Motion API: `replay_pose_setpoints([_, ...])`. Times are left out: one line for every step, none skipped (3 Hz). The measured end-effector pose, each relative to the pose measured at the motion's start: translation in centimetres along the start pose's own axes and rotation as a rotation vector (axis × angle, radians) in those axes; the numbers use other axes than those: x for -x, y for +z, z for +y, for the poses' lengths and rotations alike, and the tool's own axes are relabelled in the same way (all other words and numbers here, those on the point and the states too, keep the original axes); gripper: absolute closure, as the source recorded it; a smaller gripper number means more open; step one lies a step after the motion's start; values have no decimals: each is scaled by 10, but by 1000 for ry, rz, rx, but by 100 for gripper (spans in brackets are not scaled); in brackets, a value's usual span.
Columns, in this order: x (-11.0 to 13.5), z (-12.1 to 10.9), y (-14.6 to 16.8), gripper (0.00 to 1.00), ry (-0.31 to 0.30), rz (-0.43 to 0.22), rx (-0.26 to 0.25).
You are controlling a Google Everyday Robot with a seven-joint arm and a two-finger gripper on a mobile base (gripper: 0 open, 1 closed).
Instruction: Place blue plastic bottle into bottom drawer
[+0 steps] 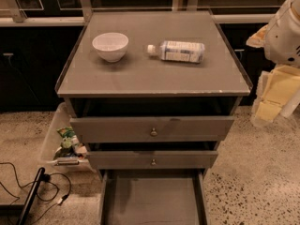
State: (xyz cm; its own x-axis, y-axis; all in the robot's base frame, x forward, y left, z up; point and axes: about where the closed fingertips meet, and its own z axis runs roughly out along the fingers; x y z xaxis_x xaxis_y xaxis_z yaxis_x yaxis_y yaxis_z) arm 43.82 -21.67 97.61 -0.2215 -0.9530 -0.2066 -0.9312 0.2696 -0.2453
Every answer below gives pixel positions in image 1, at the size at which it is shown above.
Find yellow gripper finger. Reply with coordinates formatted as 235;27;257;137
246;25;267;48
251;65;300;127

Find clear blue-label plastic bottle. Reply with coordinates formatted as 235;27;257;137
147;40;205;64

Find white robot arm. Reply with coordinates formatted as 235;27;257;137
247;0;300;127

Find grey drawer cabinet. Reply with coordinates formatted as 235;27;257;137
54;10;253;225

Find grey top drawer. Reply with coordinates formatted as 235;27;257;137
70;116;233;143

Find grey drawer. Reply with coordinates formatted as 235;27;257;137
70;116;233;143
99;170;211;225
87;151;218;170

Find brass top drawer knob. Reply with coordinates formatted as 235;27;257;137
150;127;158;137

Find grey middle drawer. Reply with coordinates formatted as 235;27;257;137
87;151;218;170

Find grey bottom drawer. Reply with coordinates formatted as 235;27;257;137
99;170;211;225

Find white ceramic bowl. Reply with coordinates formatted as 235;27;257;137
92;32;129;63

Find green snack packets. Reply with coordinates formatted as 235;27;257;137
54;127;87;159

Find clear plastic storage bin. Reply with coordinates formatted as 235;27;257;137
38;102;92;173

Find black flat bar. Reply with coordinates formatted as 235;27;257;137
16;167;45;225

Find metal railing frame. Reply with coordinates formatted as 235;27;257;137
0;0;285;27

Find black cable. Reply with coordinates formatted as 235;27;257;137
0;161;72;225

